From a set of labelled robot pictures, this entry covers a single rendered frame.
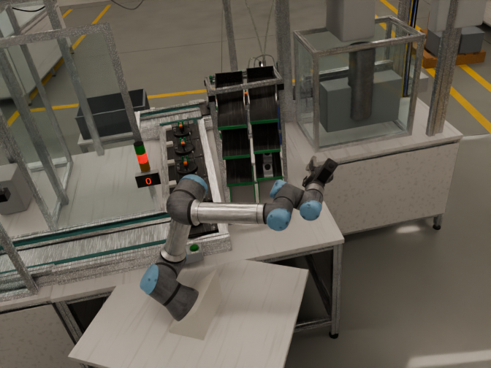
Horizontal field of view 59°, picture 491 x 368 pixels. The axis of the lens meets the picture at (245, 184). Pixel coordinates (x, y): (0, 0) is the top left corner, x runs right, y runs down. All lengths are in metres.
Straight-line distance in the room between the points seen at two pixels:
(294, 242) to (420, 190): 1.38
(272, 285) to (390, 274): 1.42
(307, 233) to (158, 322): 0.89
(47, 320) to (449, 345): 2.31
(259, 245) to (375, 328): 1.10
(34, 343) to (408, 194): 2.58
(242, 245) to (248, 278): 0.23
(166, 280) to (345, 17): 1.78
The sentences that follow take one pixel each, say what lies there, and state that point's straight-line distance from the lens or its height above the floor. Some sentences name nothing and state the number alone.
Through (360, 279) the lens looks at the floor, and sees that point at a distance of 3.30.
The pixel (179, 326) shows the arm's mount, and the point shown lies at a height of 0.93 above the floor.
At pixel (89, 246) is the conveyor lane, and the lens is 2.49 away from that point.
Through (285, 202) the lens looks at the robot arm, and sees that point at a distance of 1.50.
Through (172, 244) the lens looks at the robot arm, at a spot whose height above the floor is 1.21.
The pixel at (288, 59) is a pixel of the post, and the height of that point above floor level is 1.35.
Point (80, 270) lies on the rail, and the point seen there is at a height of 0.93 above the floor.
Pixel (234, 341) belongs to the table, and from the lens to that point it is 1.95.
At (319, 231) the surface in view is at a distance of 2.36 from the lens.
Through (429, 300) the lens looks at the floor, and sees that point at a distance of 3.26.
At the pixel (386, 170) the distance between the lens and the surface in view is 3.15.
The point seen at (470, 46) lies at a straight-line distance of 6.79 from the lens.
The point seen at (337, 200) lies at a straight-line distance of 3.14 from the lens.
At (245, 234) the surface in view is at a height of 0.86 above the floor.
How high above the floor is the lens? 2.46
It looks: 36 degrees down
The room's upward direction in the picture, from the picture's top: 7 degrees counter-clockwise
